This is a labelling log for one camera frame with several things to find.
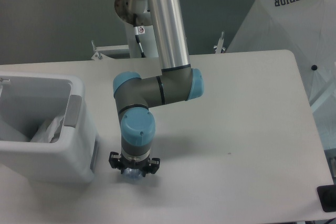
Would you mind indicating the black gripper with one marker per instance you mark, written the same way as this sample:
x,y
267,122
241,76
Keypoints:
x,y
121,163

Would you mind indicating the crushed clear plastic bottle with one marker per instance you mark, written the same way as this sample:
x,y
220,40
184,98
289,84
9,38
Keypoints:
x,y
132,175

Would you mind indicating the white superior umbrella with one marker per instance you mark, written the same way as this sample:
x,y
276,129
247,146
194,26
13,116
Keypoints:
x,y
304,27

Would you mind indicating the clear plastic bag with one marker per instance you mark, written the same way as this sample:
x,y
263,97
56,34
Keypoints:
x,y
49,131

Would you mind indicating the metal clamp bolt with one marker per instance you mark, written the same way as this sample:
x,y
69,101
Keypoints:
x,y
219,47

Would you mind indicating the white plastic trash can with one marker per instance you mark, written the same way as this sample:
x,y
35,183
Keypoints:
x,y
27,99

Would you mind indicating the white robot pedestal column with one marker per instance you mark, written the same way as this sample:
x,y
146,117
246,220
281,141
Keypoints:
x,y
139,37

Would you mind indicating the black device at table edge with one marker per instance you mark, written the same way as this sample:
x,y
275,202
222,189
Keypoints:
x,y
326,195

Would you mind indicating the white mounting bracket frame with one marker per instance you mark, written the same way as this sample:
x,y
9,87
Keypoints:
x,y
114,52

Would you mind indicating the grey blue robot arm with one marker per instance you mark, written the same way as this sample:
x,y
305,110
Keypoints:
x,y
134,96

